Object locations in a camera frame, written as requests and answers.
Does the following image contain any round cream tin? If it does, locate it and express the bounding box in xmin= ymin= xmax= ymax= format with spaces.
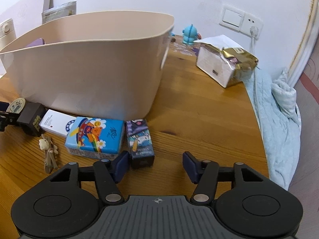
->
xmin=6 ymin=98 xmax=26 ymax=114

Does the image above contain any black cube box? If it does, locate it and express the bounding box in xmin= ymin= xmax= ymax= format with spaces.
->
xmin=17 ymin=102 xmax=46 ymax=136

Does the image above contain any beige plush hair tie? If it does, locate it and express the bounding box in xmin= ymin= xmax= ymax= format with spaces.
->
xmin=38 ymin=133 xmax=60 ymax=174

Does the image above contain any blue bear tissue pack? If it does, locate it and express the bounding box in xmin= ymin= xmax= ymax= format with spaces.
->
xmin=65 ymin=117 xmax=124 ymax=160

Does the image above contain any dark cartoon card box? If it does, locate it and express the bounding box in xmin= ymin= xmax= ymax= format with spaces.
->
xmin=125 ymin=119 xmax=155 ymax=169

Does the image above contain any white flat card box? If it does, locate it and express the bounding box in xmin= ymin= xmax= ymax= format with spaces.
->
xmin=39 ymin=110 xmax=76 ymax=138

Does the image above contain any white thermos bottle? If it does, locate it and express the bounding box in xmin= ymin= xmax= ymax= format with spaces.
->
xmin=0 ymin=18 xmax=16 ymax=49

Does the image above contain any light blue blanket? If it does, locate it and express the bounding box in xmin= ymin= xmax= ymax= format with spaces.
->
xmin=244 ymin=68 xmax=302 ymax=190

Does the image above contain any beige plastic storage bin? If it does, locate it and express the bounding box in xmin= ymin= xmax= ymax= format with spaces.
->
xmin=1 ymin=11 xmax=174 ymax=120

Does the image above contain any banana chips snack bag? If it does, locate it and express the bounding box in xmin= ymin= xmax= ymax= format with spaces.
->
xmin=42 ymin=1 xmax=77 ymax=24

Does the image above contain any white gold snack box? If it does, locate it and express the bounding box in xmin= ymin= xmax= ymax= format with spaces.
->
xmin=196 ymin=44 xmax=258 ymax=88

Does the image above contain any white paper sheet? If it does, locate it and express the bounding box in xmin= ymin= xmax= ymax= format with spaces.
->
xmin=194 ymin=35 xmax=243 ymax=50

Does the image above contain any patterned table mat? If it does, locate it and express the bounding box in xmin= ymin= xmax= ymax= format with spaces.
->
xmin=169 ymin=35 xmax=200 ymax=57

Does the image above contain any blue cartoon figurine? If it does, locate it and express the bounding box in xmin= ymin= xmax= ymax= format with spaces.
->
xmin=182 ymin=24 xmax=202 ymax=45

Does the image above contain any lilac board leaning on wall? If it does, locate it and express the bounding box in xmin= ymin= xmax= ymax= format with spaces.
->
xmin=1 ymin=0 xmax=51 ymax=27

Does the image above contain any white plug and cable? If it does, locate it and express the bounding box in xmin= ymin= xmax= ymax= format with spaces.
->
xmin=249 ymin=26 xmax=261 ymax=98

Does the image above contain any white wall switch socket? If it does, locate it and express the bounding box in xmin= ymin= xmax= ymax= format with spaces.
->
xmin=219 ymin=5 xmax=263 ymax=39

